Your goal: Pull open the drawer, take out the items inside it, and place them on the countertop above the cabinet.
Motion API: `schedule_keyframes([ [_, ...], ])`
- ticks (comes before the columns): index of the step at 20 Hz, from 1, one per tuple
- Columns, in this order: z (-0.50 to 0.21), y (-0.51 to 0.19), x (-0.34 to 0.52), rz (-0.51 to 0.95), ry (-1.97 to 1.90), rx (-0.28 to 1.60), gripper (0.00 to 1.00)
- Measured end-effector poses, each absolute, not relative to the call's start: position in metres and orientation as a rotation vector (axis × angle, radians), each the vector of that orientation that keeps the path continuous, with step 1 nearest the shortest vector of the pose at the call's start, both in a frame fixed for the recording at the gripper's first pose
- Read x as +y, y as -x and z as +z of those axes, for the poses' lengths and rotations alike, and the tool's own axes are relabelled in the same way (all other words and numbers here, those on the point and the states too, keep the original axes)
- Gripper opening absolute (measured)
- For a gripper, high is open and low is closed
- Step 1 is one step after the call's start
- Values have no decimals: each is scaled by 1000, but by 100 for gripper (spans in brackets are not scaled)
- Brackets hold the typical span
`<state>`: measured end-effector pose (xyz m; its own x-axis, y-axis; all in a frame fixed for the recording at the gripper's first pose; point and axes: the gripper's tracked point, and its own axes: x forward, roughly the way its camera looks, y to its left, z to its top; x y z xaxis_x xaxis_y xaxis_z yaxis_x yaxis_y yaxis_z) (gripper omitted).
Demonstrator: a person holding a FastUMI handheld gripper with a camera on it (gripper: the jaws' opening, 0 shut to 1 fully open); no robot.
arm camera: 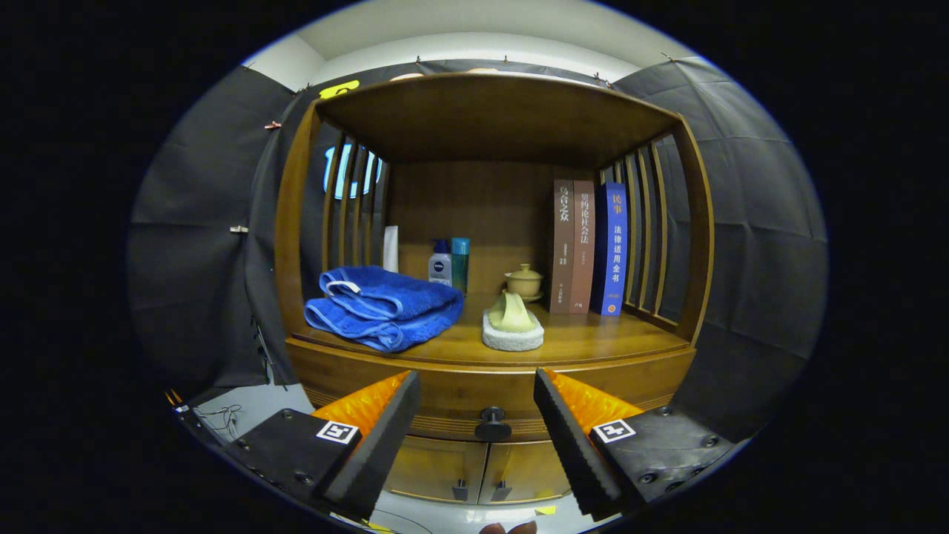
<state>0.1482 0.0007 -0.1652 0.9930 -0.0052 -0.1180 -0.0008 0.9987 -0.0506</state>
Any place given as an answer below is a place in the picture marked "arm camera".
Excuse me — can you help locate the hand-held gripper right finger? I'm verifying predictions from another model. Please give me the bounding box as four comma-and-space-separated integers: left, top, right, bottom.
533, 368, 735, 520

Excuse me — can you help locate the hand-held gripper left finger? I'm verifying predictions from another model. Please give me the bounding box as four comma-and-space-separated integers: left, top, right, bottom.
222, 370, 422, 522

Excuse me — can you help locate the wooden drawer with black knob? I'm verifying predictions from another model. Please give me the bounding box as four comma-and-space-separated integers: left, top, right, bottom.
285, 337, 696, 444

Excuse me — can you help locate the green brush with white sponge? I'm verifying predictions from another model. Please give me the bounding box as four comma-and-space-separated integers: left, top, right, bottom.
482, 290, 545, 352

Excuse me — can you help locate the wooden cabinet door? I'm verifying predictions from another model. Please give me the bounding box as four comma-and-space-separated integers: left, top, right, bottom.
384, 436, 489, 504
482, 441, 572, 505

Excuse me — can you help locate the wooden cabinet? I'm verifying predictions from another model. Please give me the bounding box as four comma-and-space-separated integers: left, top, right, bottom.
274, 72, 715, 507

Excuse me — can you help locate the folded blue towel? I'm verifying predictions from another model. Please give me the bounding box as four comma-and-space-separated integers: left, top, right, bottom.
304, 266, 466, 353

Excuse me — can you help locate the beige lidded teacup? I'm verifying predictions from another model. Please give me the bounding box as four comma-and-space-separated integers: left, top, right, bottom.
504, 263, 544, 303

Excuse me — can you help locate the white bottle with blue cap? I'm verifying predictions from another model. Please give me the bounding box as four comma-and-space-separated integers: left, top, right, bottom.
428, 239, 453, 287

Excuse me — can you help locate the reddish brown book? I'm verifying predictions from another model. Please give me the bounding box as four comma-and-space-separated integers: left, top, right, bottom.
569, 180, 597, 314

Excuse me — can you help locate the dark brown book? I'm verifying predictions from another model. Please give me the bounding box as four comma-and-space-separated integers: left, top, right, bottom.
549, 179, 575, 314

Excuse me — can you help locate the blue book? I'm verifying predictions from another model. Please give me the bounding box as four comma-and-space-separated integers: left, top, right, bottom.
591, 182, 629, 317

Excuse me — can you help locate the teal bottle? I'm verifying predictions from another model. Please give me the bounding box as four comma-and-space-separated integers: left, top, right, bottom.
451, 237, 471, 294

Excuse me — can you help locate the black backdrop cloth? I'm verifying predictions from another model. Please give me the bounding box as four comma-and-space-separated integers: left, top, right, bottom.
126, 56, 827, 442

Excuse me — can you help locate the black floor cable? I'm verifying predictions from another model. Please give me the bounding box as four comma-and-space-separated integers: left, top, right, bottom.
369, 507, 417, 532

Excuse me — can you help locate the grey floor cable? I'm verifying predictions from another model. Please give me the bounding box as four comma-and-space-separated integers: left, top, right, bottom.
194, 404, 244, 441

